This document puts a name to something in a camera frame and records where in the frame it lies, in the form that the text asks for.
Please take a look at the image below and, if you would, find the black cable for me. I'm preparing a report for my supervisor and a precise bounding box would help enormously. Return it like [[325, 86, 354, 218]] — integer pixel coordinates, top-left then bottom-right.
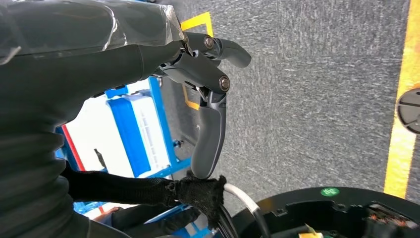
[[215, 204, 240, 238]]

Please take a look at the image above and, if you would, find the clear plastic film wrap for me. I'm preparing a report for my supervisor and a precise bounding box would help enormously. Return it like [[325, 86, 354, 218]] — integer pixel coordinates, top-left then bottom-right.
[[0, 0, 185, 64]]

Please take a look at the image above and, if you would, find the black fabric cable sleeve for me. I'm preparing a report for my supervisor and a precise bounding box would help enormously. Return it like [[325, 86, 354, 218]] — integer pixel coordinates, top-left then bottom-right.
[[61, 163, 228, 228]]

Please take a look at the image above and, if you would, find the white cable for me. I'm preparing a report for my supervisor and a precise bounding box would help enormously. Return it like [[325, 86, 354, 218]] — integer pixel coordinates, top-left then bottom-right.
[[224, 183, 261, 215]]

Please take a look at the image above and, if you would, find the black curved plastic part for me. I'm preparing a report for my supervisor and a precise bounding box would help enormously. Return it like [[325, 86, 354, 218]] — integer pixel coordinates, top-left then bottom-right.
[[93, 148, 108, 171]]

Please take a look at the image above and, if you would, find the white plastic crate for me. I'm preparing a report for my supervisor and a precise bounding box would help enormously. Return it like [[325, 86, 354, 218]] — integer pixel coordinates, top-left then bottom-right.
[[126, 88, 172, 169]]

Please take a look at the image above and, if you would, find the dark round disc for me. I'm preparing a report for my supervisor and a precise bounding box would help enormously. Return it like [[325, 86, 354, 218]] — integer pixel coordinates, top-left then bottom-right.
[[396, 87, 420, 135]]

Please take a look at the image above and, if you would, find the yellow paper tag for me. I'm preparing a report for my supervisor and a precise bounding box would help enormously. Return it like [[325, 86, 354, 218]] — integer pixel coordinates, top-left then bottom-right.
[[298, 224, 324, 238]]

